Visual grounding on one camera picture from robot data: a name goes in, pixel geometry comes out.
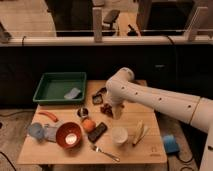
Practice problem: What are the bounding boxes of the dark red grape bunch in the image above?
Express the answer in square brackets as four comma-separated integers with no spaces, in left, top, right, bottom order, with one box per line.
[100,103,114,118]

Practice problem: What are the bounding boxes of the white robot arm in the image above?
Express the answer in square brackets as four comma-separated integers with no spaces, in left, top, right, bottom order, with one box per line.
[106,67,213,171]

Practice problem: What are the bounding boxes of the red bowl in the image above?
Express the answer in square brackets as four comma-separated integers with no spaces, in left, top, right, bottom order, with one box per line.
[56,122,82,149]

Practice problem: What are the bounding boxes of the white cup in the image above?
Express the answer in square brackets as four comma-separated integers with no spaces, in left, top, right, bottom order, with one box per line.
[111,127,128,145]

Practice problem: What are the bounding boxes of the orange fruit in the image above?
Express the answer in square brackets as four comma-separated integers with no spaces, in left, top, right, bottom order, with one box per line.
[82,119,96,133]

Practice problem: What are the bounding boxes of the banana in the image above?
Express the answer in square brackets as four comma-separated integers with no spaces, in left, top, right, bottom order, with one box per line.
[132,121,148,146]

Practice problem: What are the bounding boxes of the small metal cup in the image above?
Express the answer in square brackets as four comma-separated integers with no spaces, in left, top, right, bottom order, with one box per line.
[77,107,89,119]

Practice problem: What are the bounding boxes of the black remote control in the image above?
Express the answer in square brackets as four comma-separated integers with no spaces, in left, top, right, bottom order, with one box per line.
[88,122,108,143]

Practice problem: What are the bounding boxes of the wooden table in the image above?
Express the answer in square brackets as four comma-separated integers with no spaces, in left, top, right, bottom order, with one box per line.
[18,80,167,165]

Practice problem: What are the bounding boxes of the silver fork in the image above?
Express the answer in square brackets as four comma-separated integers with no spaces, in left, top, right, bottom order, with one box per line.
[90,144,120,162]

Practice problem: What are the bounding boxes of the grey sponge in tray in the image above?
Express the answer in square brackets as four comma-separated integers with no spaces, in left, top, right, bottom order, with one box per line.
[64,88,81,100]

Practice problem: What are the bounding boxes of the orange carrot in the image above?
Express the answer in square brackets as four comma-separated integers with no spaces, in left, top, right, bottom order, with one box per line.
[38,111,58,122]

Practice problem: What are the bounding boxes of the green plastic tray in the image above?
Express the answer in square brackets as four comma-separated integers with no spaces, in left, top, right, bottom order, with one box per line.
[33,72,87,105]

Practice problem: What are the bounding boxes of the grey cloth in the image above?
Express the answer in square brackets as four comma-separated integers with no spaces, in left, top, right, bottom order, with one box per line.
[44,121,62,142]

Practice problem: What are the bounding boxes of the blue cup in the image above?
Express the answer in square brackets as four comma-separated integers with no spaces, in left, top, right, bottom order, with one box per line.
[27,122,44,140]

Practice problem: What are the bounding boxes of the black handled scoop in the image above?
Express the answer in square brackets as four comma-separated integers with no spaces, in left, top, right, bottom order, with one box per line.
[92,87,106,105]

